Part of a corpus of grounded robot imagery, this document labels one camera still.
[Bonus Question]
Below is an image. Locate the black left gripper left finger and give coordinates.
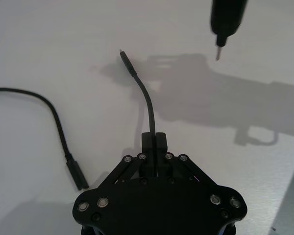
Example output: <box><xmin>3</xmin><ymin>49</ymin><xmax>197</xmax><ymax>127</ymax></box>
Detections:
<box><xmin>97</xmin><ymin>132</ymin><xmax>155</xmax><ymax>189</ymax></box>

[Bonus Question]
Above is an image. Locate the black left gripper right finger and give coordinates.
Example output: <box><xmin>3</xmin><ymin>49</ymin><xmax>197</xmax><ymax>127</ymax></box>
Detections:
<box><xmin>155</xmin><ymin>132</ymin><xmax>221</xmax><ymax>188</ymax></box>

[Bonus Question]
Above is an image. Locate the black cable with slim plug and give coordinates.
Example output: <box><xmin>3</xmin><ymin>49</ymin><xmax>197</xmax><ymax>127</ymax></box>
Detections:
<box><xmin>118</xmin><ymin>48</ymin><xmax>156</xmax><ymax>136</ymax></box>

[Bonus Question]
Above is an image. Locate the black corded tool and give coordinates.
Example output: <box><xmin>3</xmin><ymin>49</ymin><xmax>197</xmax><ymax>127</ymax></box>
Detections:
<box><xmin>209</xmin><ymin>0</ymin><xmax>249</xmax><ymax>62</ymax></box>

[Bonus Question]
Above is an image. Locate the black cable with socket end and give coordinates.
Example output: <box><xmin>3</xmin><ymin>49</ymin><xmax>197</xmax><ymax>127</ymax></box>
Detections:
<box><xmin>0</xmin><ymin>87</ymin><xmax>90</xmax><ymax>191</ymax></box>

